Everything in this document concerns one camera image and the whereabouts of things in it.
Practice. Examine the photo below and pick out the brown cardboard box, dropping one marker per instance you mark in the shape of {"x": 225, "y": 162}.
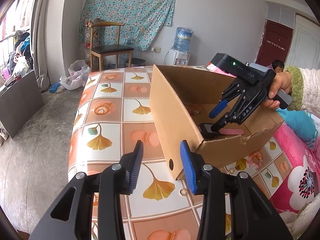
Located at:
{"x": 181, "y": 99}

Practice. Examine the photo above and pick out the white plastic bag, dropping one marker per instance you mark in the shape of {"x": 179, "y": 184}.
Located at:
{"x": 78, "y": 75}

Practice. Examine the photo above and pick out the wooden chair black seat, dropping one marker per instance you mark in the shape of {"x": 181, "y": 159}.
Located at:
{"x": 108, "y": 50}

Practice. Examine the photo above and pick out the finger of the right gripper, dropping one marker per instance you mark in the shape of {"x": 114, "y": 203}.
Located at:
{"x": 221, "y": 123}
{"x": 218, "y": 109}

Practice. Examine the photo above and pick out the person in background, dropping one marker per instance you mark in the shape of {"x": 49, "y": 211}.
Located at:
{"x": 277, "y": 66}

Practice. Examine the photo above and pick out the blue water bottle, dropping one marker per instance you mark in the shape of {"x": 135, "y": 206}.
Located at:
{"x": 182, "y": 39}

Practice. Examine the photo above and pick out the pink strap black watch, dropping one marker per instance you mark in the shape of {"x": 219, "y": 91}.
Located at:
{"x": 210, "y": 131}

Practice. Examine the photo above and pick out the right hand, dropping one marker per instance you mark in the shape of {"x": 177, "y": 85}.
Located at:
{"x": 281, "y": 81}

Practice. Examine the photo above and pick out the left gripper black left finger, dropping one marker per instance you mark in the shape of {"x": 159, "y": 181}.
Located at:
{"x": 70, "y": 214}

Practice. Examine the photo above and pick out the fluffy cream sleeve forearm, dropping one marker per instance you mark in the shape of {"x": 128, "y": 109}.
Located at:
{"x": 305, "y": 89}

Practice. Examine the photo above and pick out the floral teal wall cloth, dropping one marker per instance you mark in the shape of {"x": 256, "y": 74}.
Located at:
{"x": 142, "y": 19}

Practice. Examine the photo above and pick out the dark grey board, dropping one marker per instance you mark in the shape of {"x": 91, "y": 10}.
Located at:
{"x": 19, "y": 103}

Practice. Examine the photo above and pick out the white water dispenser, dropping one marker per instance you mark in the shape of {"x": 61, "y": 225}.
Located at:
{"x": 176, "y": 58}

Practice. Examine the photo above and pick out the patterned tablecloth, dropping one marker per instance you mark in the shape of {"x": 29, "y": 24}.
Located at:
{"x": 114, "y": 113}

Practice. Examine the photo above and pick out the pink floral blanket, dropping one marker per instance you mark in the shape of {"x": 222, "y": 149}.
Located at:
{"x": 285, "y": 169}

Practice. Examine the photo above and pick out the light blue cloth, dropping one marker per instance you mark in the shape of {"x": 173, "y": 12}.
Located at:
{"x": 304, "y": 124}

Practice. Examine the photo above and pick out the dark red door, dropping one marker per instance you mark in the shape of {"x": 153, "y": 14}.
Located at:
{"x": 275, "y": 43}

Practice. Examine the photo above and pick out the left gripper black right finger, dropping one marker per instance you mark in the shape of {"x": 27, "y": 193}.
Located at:
{"x": 252, "y": 214}

